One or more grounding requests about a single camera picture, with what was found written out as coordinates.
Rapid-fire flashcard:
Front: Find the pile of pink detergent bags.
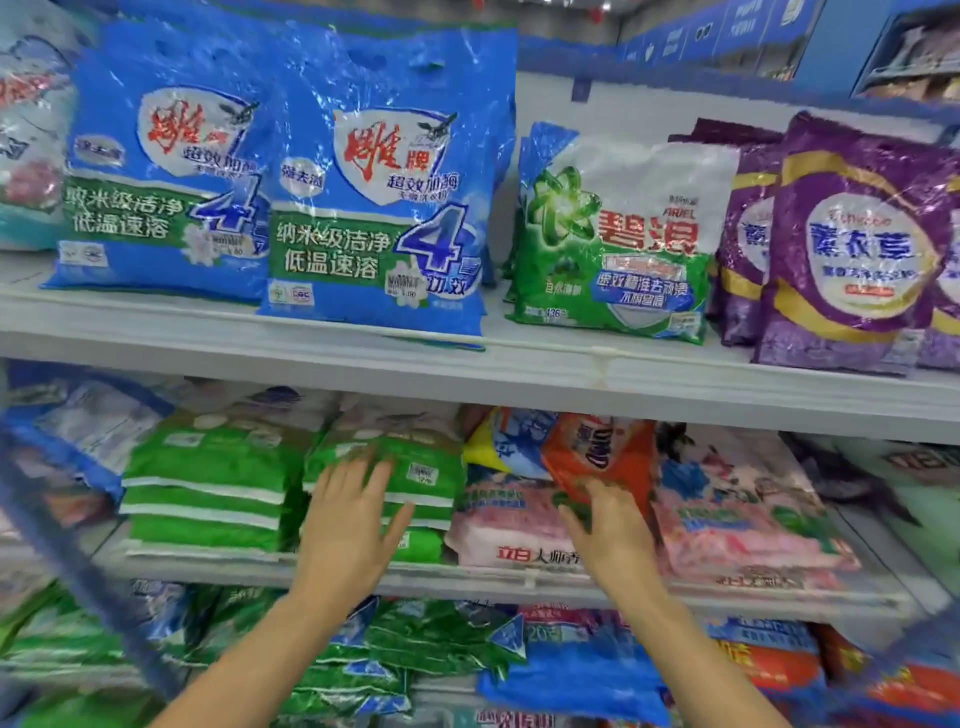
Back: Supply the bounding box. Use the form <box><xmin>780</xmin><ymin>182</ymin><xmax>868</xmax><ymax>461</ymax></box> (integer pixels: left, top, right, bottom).
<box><xmin>447</xmin><ymin>408</ymin><xmax>866</xmax><ymax>596</ymax></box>

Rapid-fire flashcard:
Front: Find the blue wall sign band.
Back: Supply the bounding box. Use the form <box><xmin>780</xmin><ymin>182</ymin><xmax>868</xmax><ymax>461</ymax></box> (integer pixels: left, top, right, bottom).
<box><xmin>615</xmin><ymin>0</ymin><xmax>830</xmax><ymax>71</ymax></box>

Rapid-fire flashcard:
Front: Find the person's left hand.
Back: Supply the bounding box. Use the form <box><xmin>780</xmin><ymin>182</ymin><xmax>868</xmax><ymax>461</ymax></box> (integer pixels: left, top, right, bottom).
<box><xmin>292</xmin><ymin>447</ymin><xmax>419</xmax><ymax>618</ymax></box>

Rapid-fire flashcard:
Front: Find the white green detergent bag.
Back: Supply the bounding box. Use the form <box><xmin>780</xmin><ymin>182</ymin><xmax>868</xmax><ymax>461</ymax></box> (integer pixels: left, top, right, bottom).
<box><xmin>304</xmin><ymin>427</ymin><xmax>468</xmax><ymax>530</ymax></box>
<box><xmin>507</xmin><ymin>123</ymin><xmax>741</xmax><ymax>348</ymax></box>

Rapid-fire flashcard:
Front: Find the person's left forearm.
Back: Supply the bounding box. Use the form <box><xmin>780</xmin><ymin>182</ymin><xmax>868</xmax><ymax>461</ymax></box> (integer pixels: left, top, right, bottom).
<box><xmin>150</xmin><ymin>589</ymin><xmax>374</xmax><ymax>728</ymax></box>

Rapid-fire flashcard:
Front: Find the grey shelf with blue frame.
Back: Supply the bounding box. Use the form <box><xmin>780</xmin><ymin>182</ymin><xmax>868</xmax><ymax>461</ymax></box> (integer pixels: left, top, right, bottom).
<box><xmin>0</xmin><ymin>60</ymin><xmax>960</xmax><ymax>728</ymax></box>

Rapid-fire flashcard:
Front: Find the person's right hand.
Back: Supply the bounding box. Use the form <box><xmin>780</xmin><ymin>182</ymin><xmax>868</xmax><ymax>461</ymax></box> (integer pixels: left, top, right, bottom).
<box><xmin>558</xmin><ymin>477</ymin><xmax>663</xmax><ymax>596</ymax></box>

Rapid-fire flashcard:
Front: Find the purple detergent bag gold oval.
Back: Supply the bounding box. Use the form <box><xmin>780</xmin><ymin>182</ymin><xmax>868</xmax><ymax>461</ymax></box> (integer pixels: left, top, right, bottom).
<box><xmin>670</xmin><ymin>117</ymin><xmax>786</xmax><ymax>351</ymax></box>
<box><xmin>754</xmin><ymin>112</ymin><xmax>960</xmax><ymax>378</ymax></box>

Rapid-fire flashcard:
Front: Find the plain blue detergent bag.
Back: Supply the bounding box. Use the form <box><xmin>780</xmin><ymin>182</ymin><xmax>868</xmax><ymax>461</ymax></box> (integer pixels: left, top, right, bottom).
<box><xmin>480</xmin><ymin>607</ymin><xmax>677</xmax><ymax>728</ymax></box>

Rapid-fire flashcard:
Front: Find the person's right forearm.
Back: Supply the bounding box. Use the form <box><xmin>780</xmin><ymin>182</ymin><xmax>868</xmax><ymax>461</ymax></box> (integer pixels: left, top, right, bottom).
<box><xmin>612</xmin><ymin>574</ymin><xmax>791</xmax><ymax>728</ymax></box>

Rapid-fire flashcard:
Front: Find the stack of green bags below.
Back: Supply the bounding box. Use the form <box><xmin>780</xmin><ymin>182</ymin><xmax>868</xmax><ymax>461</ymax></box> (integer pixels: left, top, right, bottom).
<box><xmin>120</xmin><ymin>402</ymin><xmax>468</xmax><ymax>566</ymax></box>

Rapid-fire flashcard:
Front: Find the wall rack with pink goods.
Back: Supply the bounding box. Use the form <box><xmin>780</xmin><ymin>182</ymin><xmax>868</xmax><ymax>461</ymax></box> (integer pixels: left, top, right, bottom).
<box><xmin>862</xmin><ymin>15</ymin><xmax>960</xmax><ymax>105</ymax></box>

